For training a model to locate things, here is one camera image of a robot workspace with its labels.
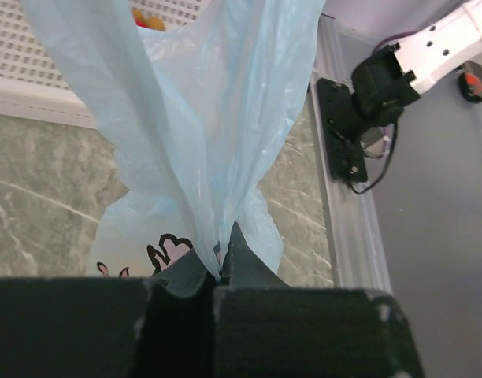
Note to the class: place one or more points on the white plastic basket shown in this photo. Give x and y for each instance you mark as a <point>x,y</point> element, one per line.
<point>31,87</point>

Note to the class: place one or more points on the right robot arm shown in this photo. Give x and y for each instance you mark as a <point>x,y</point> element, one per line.
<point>399,74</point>

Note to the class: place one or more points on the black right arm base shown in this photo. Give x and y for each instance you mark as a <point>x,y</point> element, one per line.
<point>343,127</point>

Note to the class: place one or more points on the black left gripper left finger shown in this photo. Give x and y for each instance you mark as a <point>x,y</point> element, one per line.
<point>109,327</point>

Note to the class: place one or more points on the aluminium mounting rail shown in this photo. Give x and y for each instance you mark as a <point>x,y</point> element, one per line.
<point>354,239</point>

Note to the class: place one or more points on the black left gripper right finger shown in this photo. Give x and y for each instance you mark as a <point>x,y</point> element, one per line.
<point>265,328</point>

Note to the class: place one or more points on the light blue plastic bag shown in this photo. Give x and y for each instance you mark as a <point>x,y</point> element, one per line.
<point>197,117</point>

